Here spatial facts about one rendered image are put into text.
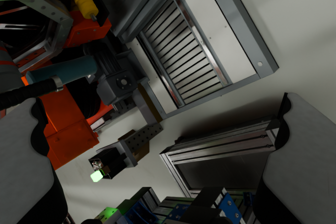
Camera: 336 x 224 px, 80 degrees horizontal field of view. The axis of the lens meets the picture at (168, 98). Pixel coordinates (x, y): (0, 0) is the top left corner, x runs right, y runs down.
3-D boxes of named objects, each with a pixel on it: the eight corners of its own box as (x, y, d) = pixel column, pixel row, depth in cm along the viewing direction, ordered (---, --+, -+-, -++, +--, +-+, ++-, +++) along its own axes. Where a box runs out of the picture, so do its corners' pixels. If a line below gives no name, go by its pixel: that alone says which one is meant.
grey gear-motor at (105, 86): (125, 21, 127) (71, 30, 103) (159, 79, 127) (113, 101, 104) (114, 37, 140) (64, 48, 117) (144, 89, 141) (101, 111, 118)
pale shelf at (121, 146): (123, 138, 116) (119, 141, 114) (138, 164, 117) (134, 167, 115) (98, 148, 148) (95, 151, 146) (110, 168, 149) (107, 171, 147)
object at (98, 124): (125, 98, 145) (99, 112, 130) (132, 109, 145) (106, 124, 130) (61, 146, 329) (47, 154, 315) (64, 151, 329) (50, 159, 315)
